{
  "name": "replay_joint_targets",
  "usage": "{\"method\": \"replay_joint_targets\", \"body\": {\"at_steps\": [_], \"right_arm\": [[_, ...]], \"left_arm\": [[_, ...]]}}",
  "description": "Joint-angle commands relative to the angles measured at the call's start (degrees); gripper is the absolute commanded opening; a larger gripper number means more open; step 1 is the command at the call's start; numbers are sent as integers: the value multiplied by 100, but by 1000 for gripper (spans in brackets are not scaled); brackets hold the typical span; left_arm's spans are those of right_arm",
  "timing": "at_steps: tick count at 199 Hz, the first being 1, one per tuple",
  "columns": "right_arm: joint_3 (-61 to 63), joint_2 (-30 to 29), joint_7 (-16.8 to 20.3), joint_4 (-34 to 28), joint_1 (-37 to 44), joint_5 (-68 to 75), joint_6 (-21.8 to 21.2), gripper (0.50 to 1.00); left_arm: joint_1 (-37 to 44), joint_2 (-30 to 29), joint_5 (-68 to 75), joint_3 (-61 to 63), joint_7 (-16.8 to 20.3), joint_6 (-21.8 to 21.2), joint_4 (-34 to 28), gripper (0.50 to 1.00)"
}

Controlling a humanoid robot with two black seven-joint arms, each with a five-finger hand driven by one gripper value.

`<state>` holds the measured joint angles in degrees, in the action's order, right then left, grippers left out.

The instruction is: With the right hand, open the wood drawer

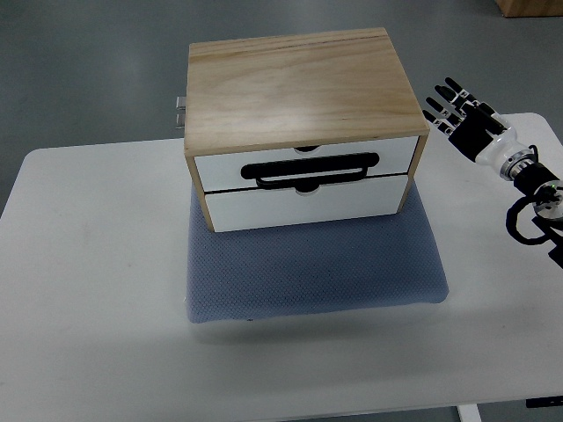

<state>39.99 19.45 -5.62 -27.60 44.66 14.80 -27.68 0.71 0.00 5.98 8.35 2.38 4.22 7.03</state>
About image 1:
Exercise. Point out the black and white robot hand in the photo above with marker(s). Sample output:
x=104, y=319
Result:
x=477, y=131

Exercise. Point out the black drawer handle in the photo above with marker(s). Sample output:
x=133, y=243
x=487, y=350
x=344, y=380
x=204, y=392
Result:
x=306, y=175

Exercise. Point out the white drawer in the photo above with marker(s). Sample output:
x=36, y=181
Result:
x=223, y=172
x=260, y=208

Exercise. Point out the wooden drawer cabinet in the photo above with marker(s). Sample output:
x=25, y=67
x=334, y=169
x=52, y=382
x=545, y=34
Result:
x=300, y=92

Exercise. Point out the wooden box in corner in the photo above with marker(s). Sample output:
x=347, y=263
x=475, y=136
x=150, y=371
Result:
x=530, y=8

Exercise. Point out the blue-grey mesh mat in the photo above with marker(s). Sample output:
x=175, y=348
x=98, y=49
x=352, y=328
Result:
x=323, y=267

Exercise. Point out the white table leg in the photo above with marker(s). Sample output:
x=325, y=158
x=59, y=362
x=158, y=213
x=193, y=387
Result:
x=469, y=413

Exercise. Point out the black table control panel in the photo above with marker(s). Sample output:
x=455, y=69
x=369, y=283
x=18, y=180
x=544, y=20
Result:
x=544, y=402

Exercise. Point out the metal bracket behind cabinet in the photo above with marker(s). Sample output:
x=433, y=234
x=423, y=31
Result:
x=180, y=112

